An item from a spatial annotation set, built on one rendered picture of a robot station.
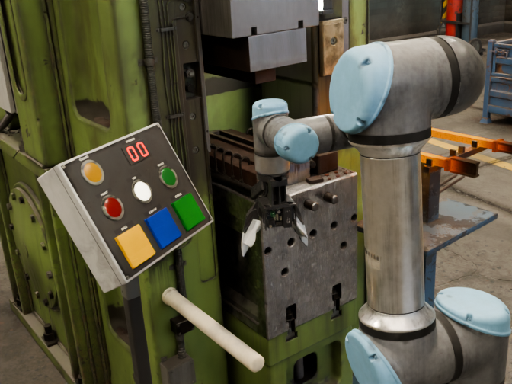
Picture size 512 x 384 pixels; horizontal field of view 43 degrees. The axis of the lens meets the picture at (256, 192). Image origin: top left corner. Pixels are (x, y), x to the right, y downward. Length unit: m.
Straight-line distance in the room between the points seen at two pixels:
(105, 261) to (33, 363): 1.62
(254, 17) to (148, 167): 0.51
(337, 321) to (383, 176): 1.32
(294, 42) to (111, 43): 0.50
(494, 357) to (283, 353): 1.08
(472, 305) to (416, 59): 0.41
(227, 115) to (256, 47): 0.61
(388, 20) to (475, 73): 8.87
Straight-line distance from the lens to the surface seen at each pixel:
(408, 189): 0.92
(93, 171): 1.40
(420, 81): 0.89
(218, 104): 2.30
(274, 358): 2.07
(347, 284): 2.16
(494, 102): 5.96
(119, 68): 1.73
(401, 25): 9.96
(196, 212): 1.56
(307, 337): 2.13
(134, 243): 1.40
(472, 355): 1.07
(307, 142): 1.23
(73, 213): 1.38
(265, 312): 1.96
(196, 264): 1.99
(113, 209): 1.40
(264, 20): 1.77
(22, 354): 3.03
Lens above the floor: 1.60
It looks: 21 degrees down
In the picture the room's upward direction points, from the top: 3 degrees counter-clockwise
